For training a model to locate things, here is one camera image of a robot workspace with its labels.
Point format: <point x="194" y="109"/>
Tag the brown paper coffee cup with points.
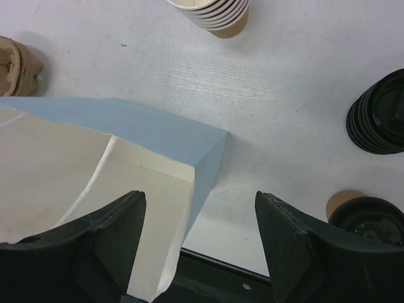
<point x="340" y="198"/>

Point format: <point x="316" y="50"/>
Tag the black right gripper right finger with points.
<point x="310" y="260"/>

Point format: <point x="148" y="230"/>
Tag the brown cardboard cup carrier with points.
<point x="19" y="69"/>

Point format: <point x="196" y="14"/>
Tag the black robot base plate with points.
<point x="200" y="278"/>

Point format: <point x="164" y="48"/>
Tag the light blue paper bag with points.
<point x="65" y="157"/>

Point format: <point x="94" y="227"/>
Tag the black plastic cup lid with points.
<point x="371" y="218"/>

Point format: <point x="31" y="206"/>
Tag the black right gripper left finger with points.
<point x="89" y="259"/>

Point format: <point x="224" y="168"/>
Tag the stack of brown paper cups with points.
<point x="222" y="18"/>

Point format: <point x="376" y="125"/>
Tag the stack of black lids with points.
<point x="374" y="122"/>

